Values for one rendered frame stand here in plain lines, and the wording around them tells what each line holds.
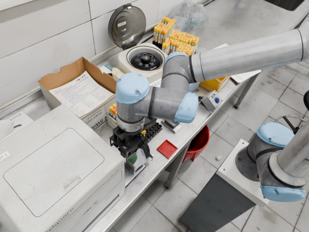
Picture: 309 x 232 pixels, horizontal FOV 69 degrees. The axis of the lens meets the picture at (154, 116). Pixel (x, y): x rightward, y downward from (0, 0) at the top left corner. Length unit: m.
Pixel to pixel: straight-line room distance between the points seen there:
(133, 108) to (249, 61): 0.29
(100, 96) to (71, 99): 0.13
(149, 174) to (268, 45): 0.62
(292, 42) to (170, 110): 0.30
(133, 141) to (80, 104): 0.46
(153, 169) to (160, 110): 0.47
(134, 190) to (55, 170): 0.37
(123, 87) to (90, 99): 0.58
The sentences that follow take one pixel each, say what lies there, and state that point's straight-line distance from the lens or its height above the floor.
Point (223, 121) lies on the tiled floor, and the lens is 2.35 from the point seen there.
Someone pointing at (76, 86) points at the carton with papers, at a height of 0.94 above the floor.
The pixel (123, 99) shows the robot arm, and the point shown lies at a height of 1.35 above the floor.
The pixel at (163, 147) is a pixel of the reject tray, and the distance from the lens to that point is 0.99.
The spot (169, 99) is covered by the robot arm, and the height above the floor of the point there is 1.36.
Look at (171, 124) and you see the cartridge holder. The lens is 1.02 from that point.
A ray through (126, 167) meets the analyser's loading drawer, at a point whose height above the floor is 0.92.
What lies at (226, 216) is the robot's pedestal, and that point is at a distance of 1.30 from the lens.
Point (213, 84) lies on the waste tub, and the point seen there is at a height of 0.94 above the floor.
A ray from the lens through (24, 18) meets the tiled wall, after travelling 1.02.
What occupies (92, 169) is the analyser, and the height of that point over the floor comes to 1.18.
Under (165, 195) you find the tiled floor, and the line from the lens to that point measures 1.84.
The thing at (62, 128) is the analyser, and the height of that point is 1.17.
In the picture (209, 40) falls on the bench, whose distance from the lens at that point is 1.66.
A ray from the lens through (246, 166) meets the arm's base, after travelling 0.96.
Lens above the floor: 1.73
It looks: 52 degrees down
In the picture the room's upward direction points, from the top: 10 degrees clockwise
